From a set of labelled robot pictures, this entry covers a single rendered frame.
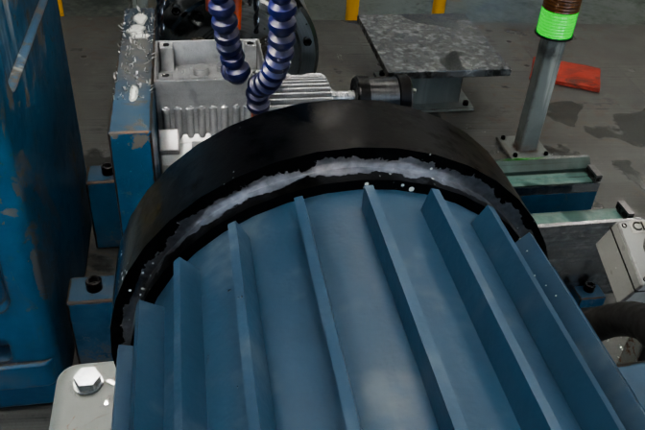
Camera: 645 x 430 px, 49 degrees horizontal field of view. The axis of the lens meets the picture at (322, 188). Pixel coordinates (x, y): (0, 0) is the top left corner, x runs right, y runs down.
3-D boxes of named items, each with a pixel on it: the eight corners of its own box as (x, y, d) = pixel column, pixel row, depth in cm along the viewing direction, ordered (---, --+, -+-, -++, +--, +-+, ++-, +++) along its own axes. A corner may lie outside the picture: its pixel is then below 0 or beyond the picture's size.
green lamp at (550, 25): (544, 41, 116) (551, 15, 114) (529, 27, 121) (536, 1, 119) (578, 41, 117) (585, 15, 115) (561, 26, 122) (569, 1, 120)
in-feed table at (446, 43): (381, 128, 136) (388, 72, 129) (352, 64, 157) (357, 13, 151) (499, 123, 140) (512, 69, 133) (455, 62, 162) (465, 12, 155)
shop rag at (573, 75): (528, 79, 157) (529, 75, 156) (533, 58, 166) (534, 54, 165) (599, 93, 153) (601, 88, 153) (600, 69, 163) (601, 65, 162)
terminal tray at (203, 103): (158, 141, 78) (153, 82, 74) (159, 94, 86) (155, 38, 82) (268, 136, 80) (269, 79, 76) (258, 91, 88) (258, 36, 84)
